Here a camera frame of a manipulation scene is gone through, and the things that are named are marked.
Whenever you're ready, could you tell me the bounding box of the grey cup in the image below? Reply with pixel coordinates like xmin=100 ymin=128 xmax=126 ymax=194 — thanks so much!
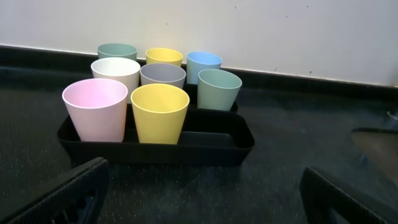
xmin=139 ymin=63 xmax=187 ymax=90

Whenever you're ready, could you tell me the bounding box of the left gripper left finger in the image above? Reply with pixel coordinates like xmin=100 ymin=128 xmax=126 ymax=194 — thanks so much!
xmin=0 ymin=157 xmax=110 ymax=224

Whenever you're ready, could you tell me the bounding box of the green cup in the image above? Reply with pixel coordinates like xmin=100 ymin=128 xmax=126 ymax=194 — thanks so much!
xmin=197 ymin=68 xmax=243 ymax=112
xmin=96 ymin=42 xmax=138 ymax=62

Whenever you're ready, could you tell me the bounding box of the black tray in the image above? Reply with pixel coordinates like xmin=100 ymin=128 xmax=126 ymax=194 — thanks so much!
xmin=57 ymin=82 xmax=256 ymax=167

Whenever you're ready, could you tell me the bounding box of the blue cup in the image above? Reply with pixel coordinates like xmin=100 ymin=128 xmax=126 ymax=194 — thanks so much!
xmin=186 ymin=51 xmax=223 ymax=85

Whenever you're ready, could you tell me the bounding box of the white cup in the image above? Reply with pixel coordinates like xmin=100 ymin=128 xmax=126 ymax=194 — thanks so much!
xmin=90 ymin=57 xmax=141 ymax=104

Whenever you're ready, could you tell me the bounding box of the yellow cup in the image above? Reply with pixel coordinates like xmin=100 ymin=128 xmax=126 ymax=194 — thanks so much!
xmin=145 ymin=47 xmax=184 ymax=68
xmin=130 ymin=83 xmax=190 ymax=145

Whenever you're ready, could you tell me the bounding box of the pink cup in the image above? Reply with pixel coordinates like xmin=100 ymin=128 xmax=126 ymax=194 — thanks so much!
xmin=62 ymin=78 xmax=129 ymax=143

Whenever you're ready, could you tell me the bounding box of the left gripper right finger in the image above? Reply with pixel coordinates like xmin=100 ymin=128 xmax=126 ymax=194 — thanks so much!
xmin=298 ymin=166 xmax=398 ymax=224

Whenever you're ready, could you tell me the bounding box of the steel sink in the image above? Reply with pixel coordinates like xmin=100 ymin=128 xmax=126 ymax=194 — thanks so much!
xmin=351 ymin=126 xmax=398 ymax=187

